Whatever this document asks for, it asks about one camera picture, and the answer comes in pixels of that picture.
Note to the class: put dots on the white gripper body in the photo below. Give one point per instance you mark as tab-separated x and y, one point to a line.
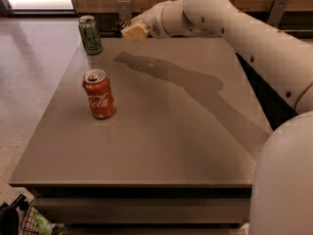
156	23

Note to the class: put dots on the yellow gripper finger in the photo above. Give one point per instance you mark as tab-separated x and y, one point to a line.
135	32

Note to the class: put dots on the black RXBAR chocolate bar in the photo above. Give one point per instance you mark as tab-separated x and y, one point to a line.
119	26

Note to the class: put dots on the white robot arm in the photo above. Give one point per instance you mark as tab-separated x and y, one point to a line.
279	68

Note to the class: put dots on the green soda can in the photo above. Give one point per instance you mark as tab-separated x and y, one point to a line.
90	35

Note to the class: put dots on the red Coca-Cola can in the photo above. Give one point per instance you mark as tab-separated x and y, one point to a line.
97	86

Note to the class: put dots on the grey drawer front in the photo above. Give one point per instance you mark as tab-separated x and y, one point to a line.
143	211

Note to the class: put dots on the green bag in basket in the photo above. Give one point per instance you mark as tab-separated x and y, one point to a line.
45	227

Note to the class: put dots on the black object bottom left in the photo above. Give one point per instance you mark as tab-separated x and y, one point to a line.
9	216

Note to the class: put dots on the left metal wall bracket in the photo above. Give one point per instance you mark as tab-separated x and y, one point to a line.
124	8

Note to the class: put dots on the metal wall bracket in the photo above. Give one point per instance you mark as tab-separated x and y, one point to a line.
276	12
124	8

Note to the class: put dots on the right metal wall bracket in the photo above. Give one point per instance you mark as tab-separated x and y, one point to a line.
276	12

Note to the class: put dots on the black wire basket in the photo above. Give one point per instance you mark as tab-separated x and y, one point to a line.
28	224

